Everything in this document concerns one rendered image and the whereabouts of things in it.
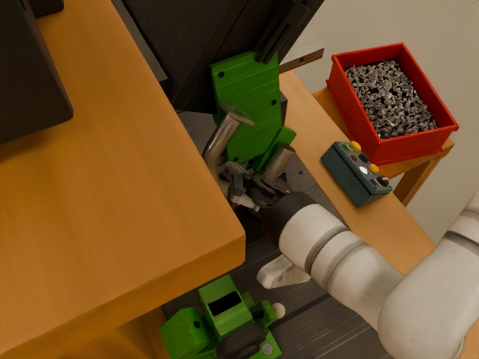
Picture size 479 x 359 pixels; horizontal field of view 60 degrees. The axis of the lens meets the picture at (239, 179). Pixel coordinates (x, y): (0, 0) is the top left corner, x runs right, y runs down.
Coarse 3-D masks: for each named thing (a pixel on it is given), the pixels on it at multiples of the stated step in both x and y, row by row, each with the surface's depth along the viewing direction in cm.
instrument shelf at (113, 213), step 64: (64, 0) 29; (64, 64) 25; (128, 64) 25; (64, 128) 23; (128, 128) 23; (0, 192) 21; (64, 192) 21; (128, 192) 21; (192, 192) 21; (0, 256) 19; (64, 256) 19; (128, 256) 19; (192, 256) 19; (0, 320) 18; (64, 320) 18; (128, 320) 21
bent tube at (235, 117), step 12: (228, 108) 65; (228, 120) 67; (240, 120) 66; (252, 120) 68; (216, 132) 68; (228, 132) 67; (216, 144) 68; (204, 156) 69; (216, 156) 69; (216, 168) 71; (216, 180) 73
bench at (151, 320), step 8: (152, 312) 83; (160, 312) 83; (144, 320) 82; (152, 320) 82; (160, 320) 82; (152, 328) 81; (152, 336) 80; (160, 336) 80; (152, 344) 79; (160, 344) 79; (160, 352) 79
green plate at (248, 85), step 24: (216, 72) 64; (240, 72) 66; (264, 72) 68; (216, 96) 66; (240, 96) 68; (264, 96) 71; (216, 120) 78; (264, 120) 74; (240, 144) 75; (264, 144) 78
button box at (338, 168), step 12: (336, 144) 95; (348, 144) 97; (324, 156) 97; (336, 156) 95; (348, 156) 93; (336, 168) 95; (348, 168) 93; (336, 180) 95; (348, 180) 93; (360, 180) 91; (348, 192) 93; (360, 192) 91; (372, 192) 89; (384, 192) 92; (360, 204) 91
